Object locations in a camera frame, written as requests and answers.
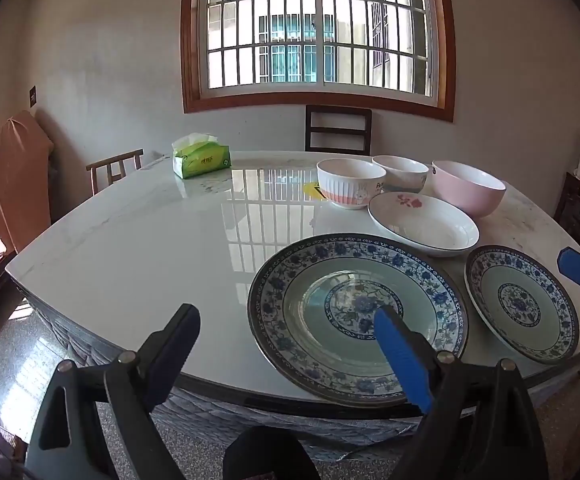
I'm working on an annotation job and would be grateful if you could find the grey quilted table cover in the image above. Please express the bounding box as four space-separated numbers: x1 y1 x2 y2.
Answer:
15 280 580 461

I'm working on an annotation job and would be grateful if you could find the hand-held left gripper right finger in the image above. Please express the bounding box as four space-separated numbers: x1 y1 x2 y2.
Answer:
373 305 551 480

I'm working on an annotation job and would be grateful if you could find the white bowl with blue stripe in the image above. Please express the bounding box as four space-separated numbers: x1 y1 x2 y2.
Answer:
372 155 430 195

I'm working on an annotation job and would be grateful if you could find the person's dark trouser leg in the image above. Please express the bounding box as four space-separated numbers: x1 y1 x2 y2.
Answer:
222 425 323 480

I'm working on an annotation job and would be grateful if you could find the white bowl with pink stripe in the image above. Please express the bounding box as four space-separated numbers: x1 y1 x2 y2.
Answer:
316 158 387 210

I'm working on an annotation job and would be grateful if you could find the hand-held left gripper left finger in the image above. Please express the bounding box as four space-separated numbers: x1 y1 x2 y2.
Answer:
24 303 202 480

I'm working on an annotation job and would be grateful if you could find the large blue floral plate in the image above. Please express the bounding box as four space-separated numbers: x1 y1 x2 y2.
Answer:
247 233 470 407

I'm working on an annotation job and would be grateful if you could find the orange covered furniture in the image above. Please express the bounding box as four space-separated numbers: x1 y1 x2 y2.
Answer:
0 110 55 256

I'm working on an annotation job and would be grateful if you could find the barred window with wooden frame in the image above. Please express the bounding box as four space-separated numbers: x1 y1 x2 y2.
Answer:
180 0 457 123

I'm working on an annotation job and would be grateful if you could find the light wooden chair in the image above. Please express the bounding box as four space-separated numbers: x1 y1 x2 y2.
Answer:
86 148 144 197

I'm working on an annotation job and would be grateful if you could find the small blue floral plate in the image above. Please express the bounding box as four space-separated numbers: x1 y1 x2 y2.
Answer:
464 245 580 365

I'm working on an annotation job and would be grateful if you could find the green tissue pack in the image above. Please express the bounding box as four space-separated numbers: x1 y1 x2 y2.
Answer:
171 133 232 180

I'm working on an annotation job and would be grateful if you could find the white plate with pink flowers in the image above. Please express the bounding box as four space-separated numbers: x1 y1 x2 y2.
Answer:
368 191 480 258

